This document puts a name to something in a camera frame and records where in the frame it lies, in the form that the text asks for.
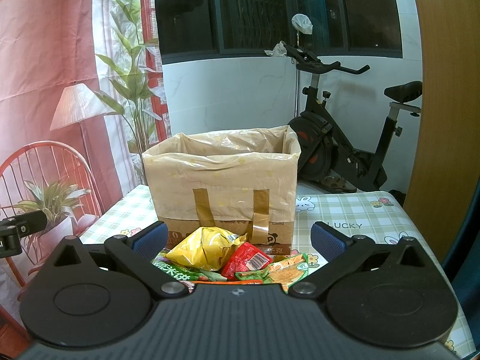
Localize yellow chip bag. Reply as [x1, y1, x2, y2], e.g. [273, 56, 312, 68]
[166, 227, 247, 272]

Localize white cloth on bike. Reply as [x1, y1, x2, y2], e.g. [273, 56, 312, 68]
[291, 13, 313, 35]

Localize checkered lucky tablecloth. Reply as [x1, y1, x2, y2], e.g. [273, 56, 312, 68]
[79, 183, 478, 359]

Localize red snack packet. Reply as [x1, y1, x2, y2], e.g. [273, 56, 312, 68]
[221, 242, 272, 281]

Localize green vegetable cracker bag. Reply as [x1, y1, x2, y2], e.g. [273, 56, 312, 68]
[151, 252, 227, 282]

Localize wooden door panel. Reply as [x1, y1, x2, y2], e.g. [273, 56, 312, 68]
[403, 0, 479, 261]

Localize black exercise bike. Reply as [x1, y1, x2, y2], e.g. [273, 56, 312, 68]
[283, 40, 424, 194]

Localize dark window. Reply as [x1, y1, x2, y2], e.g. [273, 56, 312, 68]
[154, 0, 402, 63]

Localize red printed curtain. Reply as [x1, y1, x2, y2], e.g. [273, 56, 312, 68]
[1, 0, 171, 319]

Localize green orange snack packet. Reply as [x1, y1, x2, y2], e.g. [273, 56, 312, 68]
[235, 253, 308, 293]

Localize plastic-lined cardboard box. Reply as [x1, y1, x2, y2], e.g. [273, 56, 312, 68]
[142, 126, 300, 255]

